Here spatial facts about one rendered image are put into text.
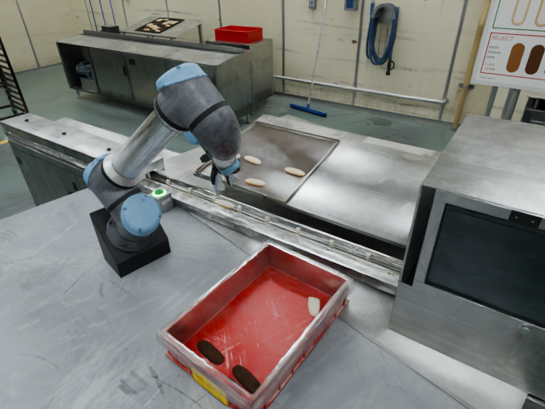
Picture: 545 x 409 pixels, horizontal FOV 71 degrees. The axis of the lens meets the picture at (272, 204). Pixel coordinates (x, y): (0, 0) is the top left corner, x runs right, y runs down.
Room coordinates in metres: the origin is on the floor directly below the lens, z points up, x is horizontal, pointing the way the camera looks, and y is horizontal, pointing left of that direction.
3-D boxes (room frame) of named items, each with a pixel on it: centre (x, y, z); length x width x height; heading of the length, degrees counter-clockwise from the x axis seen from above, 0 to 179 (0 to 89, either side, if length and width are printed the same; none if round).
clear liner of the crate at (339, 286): (0.73, 0.04, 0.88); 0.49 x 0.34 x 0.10; 142
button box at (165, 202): (1.38, 0.48, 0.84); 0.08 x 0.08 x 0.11; 55
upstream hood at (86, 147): (1.96, 1.09, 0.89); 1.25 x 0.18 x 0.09; 55
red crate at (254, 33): (5.17, 0.37, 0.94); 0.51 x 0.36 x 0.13; 59
